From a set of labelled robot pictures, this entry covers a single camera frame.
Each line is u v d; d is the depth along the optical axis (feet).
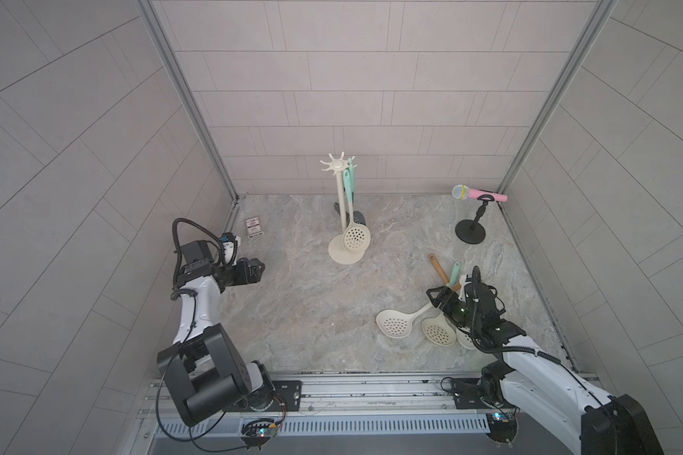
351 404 2.32
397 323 2.71
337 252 3.25
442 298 2.46
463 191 2.92
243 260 3.19
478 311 2.07
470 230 3.38
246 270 2.37
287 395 2.33
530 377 1.72
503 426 2.26
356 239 2.91
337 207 2.77
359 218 3.07
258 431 2.14
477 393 2.32
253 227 3.43
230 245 2.35
